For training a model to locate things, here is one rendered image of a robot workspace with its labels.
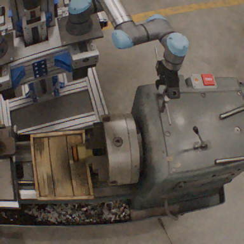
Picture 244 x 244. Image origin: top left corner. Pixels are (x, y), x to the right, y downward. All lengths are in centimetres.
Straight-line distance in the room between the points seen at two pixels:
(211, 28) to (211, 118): 216
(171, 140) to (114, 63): 171
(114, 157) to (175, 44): 56
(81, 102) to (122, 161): 126
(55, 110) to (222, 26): 205
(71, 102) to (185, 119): 131
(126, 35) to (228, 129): 68
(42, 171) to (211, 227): 153
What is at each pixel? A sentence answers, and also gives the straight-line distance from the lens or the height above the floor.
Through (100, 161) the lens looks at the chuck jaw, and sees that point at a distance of 155.
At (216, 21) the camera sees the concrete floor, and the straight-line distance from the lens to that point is 374.
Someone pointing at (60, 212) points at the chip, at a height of 59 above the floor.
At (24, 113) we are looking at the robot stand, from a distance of 267.
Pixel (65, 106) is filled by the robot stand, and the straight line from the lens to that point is 265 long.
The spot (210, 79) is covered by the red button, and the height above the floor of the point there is 127.
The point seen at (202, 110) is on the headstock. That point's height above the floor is 125.
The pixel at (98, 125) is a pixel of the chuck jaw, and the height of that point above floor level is 119.
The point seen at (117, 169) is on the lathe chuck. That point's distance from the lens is 147.
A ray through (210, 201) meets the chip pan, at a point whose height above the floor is 54.
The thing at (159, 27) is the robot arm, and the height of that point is 168.
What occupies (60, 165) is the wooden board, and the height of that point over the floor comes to 89.
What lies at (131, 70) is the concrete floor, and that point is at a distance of 305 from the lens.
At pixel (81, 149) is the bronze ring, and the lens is 155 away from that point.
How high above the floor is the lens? 259
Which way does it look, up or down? 67 degrees down
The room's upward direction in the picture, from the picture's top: 12 degrees clockwise
